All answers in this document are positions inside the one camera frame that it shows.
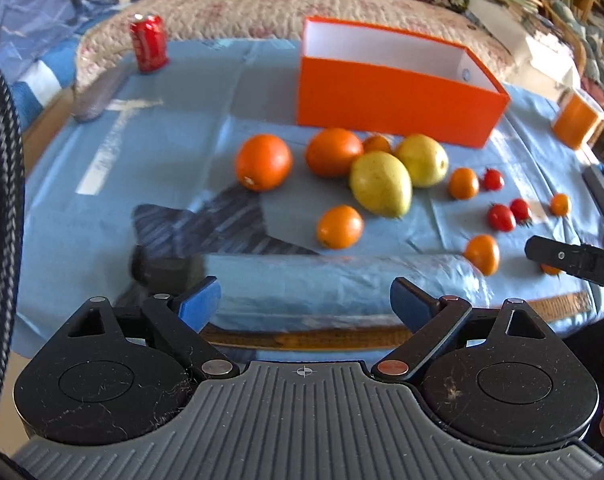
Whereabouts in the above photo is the yellow pear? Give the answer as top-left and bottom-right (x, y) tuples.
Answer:
(349, 151), (413, 219)
(394, 134), (448, 188)

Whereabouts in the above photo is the yellow pear front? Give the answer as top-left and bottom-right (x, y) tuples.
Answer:
(349, 151), (413, 219)

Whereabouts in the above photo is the large orange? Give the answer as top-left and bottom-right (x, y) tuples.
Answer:
(235, 133), (293, 192)
(304, 128), (364, 179)

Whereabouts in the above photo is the black remote control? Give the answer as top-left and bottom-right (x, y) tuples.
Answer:
(580, 162), (604, 235)

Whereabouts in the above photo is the tiny orange far right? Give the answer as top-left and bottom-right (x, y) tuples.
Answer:
(549, 193), (571, 217)

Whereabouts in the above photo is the cherry tomato lower right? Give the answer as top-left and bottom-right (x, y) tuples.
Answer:
(509, 198), (532, 224)

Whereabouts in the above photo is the cherry tomato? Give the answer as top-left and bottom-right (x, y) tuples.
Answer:
(509, 198), (532, 224)
(482, 168), (505, 192)
(486, 204), (517, 233)

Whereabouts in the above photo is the cherry tomato lower left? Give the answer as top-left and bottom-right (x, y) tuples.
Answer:
(486, 204), (517, 233)

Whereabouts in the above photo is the small mandarin near edge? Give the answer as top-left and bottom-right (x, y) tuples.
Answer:
(464, 234), (500, 276)

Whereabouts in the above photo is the cherry tomato upper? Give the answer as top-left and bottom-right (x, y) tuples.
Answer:
(482, 168), (505, 192)

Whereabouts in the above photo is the orange plastic cup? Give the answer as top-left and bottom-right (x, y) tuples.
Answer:
(552, 88), (604, 151)

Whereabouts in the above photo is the small mandarin right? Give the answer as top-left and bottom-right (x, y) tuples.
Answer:
(447, 167), (480, 200)

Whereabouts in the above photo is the blue tablecloth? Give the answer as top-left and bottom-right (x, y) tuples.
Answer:
(13, 40), (604, 356)

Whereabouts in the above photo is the small mandarin front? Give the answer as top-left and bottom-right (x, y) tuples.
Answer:
(316, 205), (365, 250)

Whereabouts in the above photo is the small orange behind pears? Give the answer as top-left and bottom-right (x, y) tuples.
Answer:
(363, 134), (392, 154)

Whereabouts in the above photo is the orange cardboard box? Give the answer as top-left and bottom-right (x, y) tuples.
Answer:
(296, 16), (510, 148)

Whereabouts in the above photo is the red soda can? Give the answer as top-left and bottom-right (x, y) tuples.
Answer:
(130, 13), (168, 74)

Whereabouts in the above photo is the blue plaid cloth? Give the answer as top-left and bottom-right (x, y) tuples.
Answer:
(0, 0), (119, 129)

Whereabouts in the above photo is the quilted sofa cover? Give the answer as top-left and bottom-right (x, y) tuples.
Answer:
(75, 0), (516, 92)

